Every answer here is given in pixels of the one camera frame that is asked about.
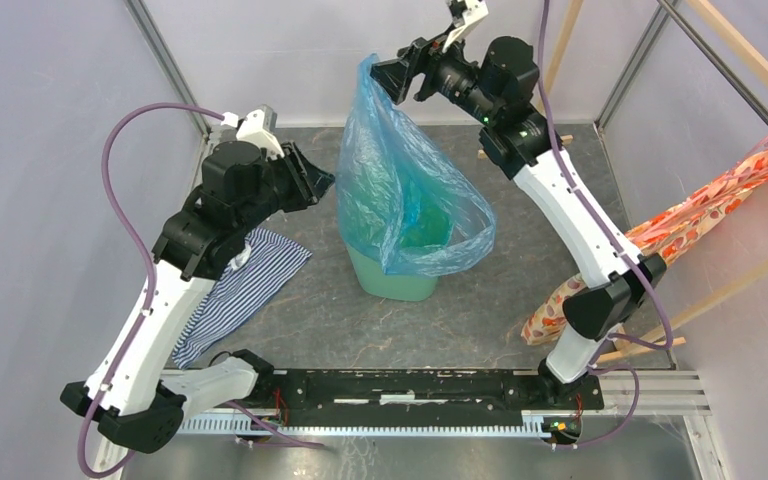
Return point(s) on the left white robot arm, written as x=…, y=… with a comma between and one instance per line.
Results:
x=127, y=397

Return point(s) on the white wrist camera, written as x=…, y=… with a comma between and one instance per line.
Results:
x=465, y=16
x=257, y=128

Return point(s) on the wooden drying rack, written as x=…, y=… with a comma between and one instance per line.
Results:
x=662, y=337

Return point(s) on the metal slotted rail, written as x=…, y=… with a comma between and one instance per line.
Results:
x=236, y=423

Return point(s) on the blue plastic trash bag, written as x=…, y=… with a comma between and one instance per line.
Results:
x=386, y=162

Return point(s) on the orange floral patterned cloth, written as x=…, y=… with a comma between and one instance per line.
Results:
x=670, y=234

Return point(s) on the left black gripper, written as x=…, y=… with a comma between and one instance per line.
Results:
x=308, y=181

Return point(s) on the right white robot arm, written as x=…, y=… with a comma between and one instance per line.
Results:
x=518, y=139

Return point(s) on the green plastic trash bin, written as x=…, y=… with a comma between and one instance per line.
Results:
x=388, y=266

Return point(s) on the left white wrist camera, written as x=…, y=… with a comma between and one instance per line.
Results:
x=257, y=128

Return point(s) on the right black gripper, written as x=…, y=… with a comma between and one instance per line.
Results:
x=428, y=56

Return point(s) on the blue white striped cloth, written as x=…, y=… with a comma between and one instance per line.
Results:
x=241, y=292

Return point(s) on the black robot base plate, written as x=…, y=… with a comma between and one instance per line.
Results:
x=416, y=398

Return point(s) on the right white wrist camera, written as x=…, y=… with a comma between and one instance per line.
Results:
x=465, y=16

